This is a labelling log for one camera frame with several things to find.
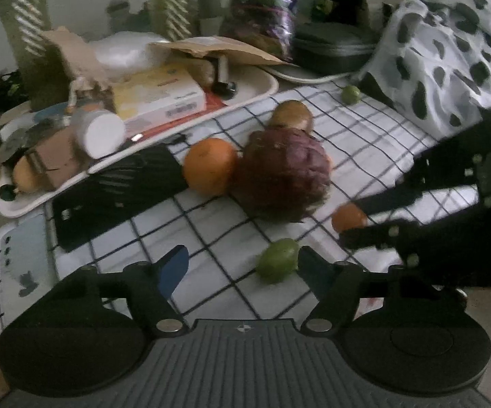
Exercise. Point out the tall ribbed glass vase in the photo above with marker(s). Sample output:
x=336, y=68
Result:
x=171, y=0
x=28, y=29

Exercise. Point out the yellow cardboard box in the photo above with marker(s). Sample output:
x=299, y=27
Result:
x=156, y=93

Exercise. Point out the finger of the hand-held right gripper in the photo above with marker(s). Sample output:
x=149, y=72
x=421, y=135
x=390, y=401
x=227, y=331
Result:
x=381, y=197
x=377, y=236

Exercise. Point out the brown leather pouch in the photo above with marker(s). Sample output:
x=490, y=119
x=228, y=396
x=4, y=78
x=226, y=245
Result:
x=54, y=159

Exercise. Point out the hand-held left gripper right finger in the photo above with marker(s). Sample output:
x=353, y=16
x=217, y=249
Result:
x=313, y=270

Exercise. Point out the white plastic tray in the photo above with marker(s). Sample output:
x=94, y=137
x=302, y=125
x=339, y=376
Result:
x=249, y=93

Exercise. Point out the large orange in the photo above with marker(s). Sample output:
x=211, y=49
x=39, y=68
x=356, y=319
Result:
x=210, y=165

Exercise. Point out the brown paper bag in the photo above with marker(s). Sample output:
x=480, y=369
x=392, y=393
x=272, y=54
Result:
x=71, y=59

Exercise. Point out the light blue smartphone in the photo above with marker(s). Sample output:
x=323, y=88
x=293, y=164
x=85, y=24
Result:
x=24, y=259

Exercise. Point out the white flat plate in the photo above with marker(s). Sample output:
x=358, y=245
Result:
x=305, y=78

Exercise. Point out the open grey box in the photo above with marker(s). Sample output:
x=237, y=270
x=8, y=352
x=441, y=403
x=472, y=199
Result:
x=351, y=2

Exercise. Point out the black notebook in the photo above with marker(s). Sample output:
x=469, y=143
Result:
x=113, y=195

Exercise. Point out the clear plastic bag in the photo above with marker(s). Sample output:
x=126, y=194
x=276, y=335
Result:
x=122, y=53

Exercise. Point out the small green lime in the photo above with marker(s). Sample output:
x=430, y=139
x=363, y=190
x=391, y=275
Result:
x=351, y=94

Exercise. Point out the grey cylindrical bottle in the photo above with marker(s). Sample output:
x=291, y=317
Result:
x=208, y=0

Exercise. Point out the black checked white cloth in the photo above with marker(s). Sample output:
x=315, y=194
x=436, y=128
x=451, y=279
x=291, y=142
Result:
x=211, y=229

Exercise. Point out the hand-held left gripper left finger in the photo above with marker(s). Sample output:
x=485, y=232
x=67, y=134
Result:
x=173, y=270

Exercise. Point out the brown paper envelope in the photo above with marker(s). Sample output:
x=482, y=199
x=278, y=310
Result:
x=215, y=49

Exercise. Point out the black and white device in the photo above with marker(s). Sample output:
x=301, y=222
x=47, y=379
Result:
x=224, y=78

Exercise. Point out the white cylindrical jar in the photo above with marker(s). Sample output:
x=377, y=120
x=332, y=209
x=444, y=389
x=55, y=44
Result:
x=98, y=131

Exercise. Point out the small orange mandarin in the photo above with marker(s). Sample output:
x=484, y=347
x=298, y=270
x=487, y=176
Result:
x=347, y=217

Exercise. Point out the black zip case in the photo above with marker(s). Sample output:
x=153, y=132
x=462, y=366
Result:
x=334, y=46

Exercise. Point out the dark grey bottle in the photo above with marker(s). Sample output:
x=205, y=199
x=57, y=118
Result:
x=117, y=12

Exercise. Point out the golden brown round fruit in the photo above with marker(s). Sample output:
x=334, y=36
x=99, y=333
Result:
x=292, y=114

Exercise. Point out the green oval fruit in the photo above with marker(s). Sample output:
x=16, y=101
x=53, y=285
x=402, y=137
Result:
x=277, y=259

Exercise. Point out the cow print blanket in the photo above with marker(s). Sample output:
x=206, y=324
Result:
x=453, y=46

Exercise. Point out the purple foil bag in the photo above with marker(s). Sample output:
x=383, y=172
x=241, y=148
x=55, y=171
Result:
x=266, y=8

